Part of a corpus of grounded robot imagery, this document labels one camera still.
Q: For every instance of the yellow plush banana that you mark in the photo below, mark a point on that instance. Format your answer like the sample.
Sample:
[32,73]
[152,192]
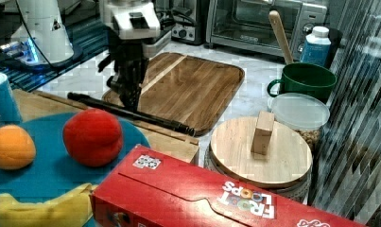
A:
[72,209]

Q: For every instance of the green mug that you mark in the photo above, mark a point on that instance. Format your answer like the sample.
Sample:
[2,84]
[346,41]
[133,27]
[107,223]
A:
[304,78]

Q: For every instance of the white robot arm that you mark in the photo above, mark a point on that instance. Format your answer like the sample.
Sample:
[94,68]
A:
[132,26]

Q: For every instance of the red Froot Loops box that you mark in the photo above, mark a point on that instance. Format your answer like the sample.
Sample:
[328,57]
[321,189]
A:
[150,189]

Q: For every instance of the black drawer handle bar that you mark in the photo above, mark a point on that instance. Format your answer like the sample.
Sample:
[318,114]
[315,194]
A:
[123,112]

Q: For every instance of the round wooden lid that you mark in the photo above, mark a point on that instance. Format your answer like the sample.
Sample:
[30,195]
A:
[260,150]

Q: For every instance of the blue white-capped bottle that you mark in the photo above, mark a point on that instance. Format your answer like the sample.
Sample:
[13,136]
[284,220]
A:
[316,46]

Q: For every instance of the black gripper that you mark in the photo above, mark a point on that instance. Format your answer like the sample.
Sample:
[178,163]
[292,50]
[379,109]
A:
[130,66]

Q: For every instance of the blue can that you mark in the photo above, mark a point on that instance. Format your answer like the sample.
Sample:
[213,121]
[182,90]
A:
[9,112]

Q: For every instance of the red plush apple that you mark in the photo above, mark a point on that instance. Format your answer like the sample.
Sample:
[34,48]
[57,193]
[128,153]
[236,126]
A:
[93,137]

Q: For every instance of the black silver toaster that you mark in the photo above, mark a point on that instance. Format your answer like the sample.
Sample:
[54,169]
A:
[186,19]

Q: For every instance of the clear lidded plastic container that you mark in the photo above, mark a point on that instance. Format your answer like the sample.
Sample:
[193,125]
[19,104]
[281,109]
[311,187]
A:
[304,114]

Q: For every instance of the wooden drawer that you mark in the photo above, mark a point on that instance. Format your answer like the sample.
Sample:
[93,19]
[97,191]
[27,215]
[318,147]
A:
[38,104]

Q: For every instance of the silver toaster oven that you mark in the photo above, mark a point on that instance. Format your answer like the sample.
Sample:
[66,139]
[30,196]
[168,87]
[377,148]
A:
[244,24]

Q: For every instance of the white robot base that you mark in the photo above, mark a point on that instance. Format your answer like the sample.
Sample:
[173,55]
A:
[41,41]

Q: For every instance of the wooden cutting board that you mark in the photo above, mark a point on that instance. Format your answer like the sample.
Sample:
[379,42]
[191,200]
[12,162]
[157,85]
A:
[189,90]

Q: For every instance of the wooden spoon handle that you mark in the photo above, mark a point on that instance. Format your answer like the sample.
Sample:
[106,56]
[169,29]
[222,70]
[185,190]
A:
[279,32]

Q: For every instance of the orange plush fruit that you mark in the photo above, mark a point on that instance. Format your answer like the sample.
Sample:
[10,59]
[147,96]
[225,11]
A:
[17,148]

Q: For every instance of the blue plate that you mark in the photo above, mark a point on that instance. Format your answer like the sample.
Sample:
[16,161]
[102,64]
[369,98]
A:
[53,171]

